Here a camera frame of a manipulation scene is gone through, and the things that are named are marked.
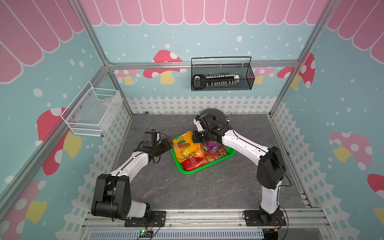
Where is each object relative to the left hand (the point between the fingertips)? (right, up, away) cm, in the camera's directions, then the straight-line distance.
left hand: (170, 146), depth 90 cm
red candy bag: (+14, -9, -3) cm, 17 cm away
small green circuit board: (-10, -41, -17) cm, 45 cm away
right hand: (+13, +6, -4) cm, 15 cm away
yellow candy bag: (+9, 0, -4) cm, 10 cm away
